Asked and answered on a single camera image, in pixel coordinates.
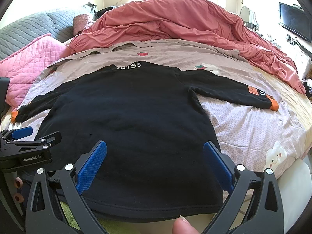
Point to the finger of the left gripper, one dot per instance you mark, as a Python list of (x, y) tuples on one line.
[(48, 140), (14, 134)]

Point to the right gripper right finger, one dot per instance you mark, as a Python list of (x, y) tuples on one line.
[(265, 212)]

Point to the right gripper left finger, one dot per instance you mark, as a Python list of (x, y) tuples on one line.
[(44, 213)]

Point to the black sweatshirt orange cuffs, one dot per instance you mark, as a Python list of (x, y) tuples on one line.
[(154, 127)]

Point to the dark green clothing pile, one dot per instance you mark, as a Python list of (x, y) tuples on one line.
[(101, 12)]

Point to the left hand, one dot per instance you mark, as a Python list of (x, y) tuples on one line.
[(18, 184)]

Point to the beige strawberry bear bedsheet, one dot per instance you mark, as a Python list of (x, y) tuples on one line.
[(256, 138)]

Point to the pink quilted blanket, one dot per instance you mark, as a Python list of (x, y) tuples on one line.
[(23, 66)]

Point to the mauve pillow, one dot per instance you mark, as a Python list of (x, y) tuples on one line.
[(81, 22)]

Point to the salmon red duvet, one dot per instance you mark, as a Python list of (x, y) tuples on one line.
[(199, 21)]

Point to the black monitor screen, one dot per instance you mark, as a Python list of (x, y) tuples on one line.
[(295, 20)]

